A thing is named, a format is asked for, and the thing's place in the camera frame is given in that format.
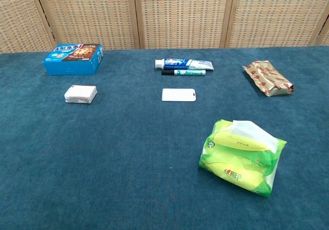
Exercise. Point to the green yellow tissue pack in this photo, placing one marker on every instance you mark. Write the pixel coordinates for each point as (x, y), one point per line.
(239, 160)

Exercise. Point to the white wet wipe sheet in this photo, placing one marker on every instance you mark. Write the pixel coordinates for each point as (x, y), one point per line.
(254, 135)

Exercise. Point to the white card holder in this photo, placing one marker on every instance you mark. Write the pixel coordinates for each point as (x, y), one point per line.
(178, 95)

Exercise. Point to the green white marker pen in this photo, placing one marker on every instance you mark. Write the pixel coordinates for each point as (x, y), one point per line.
(185, 72)

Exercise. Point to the white blue toothpaste tube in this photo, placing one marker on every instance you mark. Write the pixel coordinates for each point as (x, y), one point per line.
(187, 64)

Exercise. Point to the blue table cloth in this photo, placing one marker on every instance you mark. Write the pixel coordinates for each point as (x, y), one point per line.
(128, 150)

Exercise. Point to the small white card pack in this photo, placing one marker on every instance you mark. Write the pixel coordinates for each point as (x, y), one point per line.
(80, 94)

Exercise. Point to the woven folding screen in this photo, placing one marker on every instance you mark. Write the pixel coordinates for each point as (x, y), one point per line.
(180, 14)

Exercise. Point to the blue cookie box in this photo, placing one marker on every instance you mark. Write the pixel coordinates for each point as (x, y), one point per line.
(73, 60)

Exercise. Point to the gold red snack wrapper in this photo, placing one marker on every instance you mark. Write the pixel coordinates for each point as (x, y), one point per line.
(268, 78)

